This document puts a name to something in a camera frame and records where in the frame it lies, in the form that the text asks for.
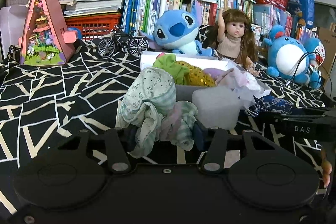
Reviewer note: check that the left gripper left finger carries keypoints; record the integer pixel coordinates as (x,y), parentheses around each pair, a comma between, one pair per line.
(117,158)

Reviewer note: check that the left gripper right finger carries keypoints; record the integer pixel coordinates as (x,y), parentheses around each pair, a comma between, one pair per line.
(215,156)

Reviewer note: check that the pale green floral cloth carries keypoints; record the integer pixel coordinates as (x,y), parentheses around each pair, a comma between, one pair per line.
(150,104)

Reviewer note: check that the gold sequin scrunchie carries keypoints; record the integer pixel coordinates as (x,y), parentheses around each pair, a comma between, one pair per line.
(196,76)

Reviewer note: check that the purple fluffy scrunchie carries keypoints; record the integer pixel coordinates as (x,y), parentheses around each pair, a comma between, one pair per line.
(215,74)

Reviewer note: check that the green scrunchie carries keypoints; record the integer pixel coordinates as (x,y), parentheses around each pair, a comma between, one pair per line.
(169,64)

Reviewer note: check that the pink scrunchie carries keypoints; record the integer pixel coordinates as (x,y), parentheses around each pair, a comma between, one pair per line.
(160,55)

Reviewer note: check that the person right hand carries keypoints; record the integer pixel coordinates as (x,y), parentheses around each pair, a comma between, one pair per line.
(326,168)

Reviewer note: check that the navy blue floral cloth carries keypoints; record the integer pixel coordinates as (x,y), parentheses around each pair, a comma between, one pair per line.
(269,104)

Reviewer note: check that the white shallow cardboard box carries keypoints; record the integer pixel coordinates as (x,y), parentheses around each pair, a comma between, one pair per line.
(236,79)

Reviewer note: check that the blue round Marill plush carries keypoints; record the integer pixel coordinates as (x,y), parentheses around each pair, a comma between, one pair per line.
(287,57)

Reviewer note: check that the Doraemon plush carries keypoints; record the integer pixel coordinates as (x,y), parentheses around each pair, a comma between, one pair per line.
(317,55)

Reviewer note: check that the black white patterned cloth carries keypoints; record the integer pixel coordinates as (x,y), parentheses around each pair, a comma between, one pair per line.
(41,106)

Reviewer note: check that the miniature black bicycle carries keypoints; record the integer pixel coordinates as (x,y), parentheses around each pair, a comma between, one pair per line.
(119,41)

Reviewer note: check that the brown haired baby doll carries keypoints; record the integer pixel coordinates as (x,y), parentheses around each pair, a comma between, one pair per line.
(234,39)

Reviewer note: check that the blue cardboard box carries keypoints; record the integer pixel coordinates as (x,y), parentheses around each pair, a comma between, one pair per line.
(304,10)

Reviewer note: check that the red plastic basket left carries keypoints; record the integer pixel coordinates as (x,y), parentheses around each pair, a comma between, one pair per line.
(95,25)

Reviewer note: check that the blue Stitch plush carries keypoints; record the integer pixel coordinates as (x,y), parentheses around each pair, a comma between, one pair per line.
(177,31)

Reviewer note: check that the pink triangular toy house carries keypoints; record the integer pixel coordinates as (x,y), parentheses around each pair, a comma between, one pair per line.
(46,39)

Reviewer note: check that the row of upright books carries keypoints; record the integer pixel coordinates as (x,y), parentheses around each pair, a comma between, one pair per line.
(141,15)

